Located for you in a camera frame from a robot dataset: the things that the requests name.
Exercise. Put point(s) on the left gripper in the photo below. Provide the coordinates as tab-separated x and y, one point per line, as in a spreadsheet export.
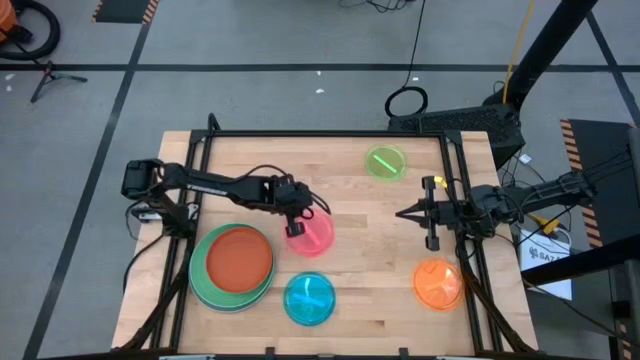
292	197

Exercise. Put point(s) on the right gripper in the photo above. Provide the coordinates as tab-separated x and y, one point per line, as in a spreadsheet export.
450	212

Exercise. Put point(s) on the pink translucent plate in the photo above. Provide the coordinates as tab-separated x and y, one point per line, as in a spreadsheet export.
320	240

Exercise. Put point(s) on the lime translucent plate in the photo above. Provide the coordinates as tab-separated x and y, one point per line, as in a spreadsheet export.
386	162

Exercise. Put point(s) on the orange translucent plate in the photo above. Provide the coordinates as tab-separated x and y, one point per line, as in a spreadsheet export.
438	285

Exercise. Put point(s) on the red-orange opaque plate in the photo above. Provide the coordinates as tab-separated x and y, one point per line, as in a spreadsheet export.
240	260

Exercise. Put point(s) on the large dark green plate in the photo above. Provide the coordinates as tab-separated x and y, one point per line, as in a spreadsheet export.
262	296

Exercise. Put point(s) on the large light green plate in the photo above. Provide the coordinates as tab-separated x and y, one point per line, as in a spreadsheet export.
199	265

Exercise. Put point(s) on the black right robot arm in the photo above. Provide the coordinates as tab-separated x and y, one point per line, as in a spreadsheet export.
540	192

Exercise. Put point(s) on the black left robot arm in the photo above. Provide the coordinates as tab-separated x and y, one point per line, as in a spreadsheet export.
215	187

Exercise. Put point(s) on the yellow tape piece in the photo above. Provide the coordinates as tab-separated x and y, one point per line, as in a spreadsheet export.
440	181

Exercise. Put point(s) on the teal translucent plate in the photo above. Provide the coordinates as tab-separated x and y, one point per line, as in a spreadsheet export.
310	300

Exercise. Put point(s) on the white printed box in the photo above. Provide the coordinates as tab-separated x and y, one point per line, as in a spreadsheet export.
547	260

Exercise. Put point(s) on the black crossbeam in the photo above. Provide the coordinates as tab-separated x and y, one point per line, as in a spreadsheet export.
580	262

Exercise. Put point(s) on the black hazard-striped floor mat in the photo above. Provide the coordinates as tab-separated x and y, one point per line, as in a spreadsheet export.
122	10
600	150

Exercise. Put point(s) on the black slanted pole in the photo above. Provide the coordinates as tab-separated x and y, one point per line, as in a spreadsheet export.
545	50

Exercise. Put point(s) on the black tripod stand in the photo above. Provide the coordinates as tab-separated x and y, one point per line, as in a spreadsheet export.
50	77

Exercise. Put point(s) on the orange vacuum cleaner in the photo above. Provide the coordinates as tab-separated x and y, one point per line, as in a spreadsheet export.
6	17

